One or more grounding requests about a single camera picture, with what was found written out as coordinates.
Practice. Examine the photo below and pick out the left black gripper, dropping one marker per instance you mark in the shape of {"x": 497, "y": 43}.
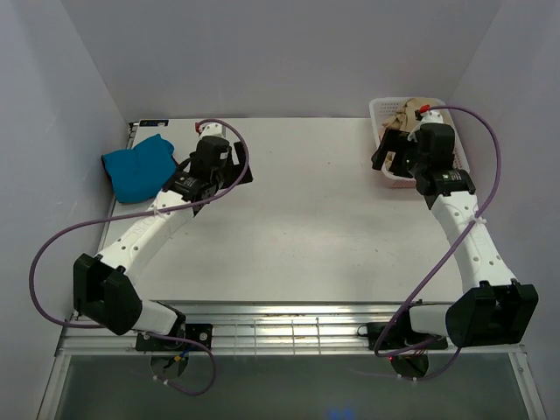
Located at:
{"x": 238, "y": 162}

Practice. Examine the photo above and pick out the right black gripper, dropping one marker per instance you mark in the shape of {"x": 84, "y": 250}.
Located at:
{"x": 395, "y": 146}

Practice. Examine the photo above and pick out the beige t shirt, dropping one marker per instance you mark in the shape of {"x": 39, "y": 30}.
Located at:
{"x": 401, "y": 115}

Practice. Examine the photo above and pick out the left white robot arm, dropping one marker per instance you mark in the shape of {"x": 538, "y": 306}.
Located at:
{"x": 104, "y": 285}

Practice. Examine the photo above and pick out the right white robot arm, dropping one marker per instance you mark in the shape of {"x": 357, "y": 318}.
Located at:
{"x": 494, "y": 307}

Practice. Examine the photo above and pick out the white plastic basket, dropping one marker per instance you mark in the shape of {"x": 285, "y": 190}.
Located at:
{"x": 380, "y": 110}

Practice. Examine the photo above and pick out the folded blue t shirt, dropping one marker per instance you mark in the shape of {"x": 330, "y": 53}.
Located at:
{"x": 138, "y": 174}

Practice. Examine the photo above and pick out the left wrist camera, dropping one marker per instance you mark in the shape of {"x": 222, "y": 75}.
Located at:
{"x": 210, "y": 129}

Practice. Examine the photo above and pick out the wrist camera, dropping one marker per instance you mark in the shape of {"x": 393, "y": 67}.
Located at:
{"x": 210, "y": 129}
{"x": 426, "y": 114}

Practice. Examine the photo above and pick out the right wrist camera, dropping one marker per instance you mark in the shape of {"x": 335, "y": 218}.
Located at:
{"x": 426, "y": 114}

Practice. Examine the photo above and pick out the aluminium frame rails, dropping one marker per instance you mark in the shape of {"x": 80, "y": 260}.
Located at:
{"x": 265, "y": 329}

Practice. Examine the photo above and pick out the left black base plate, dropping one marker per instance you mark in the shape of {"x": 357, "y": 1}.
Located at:
{"x": 188, "y": 337}

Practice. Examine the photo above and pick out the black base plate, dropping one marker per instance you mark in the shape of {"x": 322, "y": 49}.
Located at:
{"x": 395, "y": 338}
{"x": 188, "y": 337}

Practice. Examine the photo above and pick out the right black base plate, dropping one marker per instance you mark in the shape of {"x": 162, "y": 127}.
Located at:
{"x": 395, "y": 338}

